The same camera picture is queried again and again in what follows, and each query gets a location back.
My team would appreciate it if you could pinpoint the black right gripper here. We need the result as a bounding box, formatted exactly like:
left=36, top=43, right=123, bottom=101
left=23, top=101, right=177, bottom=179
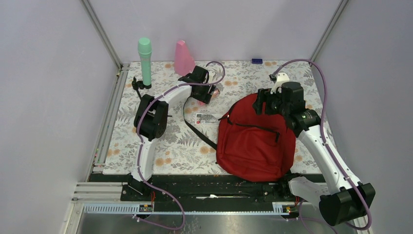
left=251, top=88, right=290, bottom=117

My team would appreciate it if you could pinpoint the pink capped tube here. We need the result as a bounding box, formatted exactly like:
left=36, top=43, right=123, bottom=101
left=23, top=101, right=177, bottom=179
left=197, top=88, right=221, bottom=106

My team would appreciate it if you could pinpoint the clear packaged stationery card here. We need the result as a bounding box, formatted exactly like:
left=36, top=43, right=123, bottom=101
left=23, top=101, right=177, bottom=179
left=195, top=113, right=219, bottom=125

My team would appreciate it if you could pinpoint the red backpack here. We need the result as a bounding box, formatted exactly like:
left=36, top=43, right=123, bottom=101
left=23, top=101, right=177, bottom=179
left=182, top=93, right=297, bottom=182

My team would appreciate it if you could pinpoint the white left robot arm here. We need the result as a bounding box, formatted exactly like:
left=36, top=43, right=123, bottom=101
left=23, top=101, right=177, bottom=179
left=131, top=66, right=225, bottom=200

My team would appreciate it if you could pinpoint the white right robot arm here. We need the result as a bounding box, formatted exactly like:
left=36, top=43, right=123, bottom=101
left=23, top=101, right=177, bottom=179
left=252, top=81, right=375, bottom=230

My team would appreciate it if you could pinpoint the pink cone block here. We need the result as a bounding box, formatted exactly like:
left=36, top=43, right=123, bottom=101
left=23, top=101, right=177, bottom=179
left=174, top=40, right=196, bottom=76

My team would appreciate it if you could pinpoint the small blue block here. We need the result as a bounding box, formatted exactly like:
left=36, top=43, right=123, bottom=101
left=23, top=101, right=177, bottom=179
left=251, top=58, right=263, bottom=64

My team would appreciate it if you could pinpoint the floral table mat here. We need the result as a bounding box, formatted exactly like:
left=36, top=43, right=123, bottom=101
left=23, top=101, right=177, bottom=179
left=103, top=60, right=323, bottom=175

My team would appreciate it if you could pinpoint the black mini tripod stand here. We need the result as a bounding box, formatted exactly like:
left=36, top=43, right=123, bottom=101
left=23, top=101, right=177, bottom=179
left=131, top=77, right=151, bottom=99

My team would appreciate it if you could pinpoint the green toy microphone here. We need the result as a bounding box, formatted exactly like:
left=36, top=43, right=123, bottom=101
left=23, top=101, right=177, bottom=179
left=138, top=38, right=152, bottom=89

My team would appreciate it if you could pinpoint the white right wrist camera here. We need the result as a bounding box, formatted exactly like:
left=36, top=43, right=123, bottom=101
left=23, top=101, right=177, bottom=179
left=269, top=72, right=290, bottom=94

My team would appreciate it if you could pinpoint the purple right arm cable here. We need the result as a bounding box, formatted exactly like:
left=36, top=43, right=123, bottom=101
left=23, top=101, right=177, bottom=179
left=270, top=59, right=372, bottom=231

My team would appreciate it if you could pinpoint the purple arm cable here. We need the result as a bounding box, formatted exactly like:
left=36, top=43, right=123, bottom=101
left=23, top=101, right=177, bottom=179
left=132, top=60, right=226, bottom=231
left=270, top=59, right=372, bottom=231

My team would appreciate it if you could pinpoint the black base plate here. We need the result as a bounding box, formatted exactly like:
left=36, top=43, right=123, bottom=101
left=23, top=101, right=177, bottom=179
left=88, top=172, right=300, bottom=214

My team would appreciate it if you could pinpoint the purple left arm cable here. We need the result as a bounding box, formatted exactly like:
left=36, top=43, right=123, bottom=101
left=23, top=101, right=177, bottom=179
left=132, top=60, right=226, bottom=231

